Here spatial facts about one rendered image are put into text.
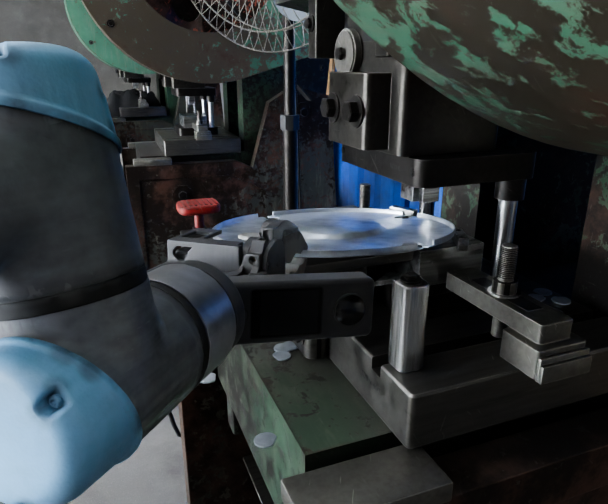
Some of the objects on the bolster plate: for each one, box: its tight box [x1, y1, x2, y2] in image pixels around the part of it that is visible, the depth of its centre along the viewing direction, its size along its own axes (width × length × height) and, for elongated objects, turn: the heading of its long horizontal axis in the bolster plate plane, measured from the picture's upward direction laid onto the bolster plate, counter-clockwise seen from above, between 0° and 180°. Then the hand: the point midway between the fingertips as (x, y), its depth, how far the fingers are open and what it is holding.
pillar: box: [489, 199, 518, 277], centre depth 64 cm, size 2×2×14 cm
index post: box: [388, 271, 430, 373], centre depth 51 cm, size 3×3×10 cm
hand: (304, 252), depth 54 cm, fingers closed
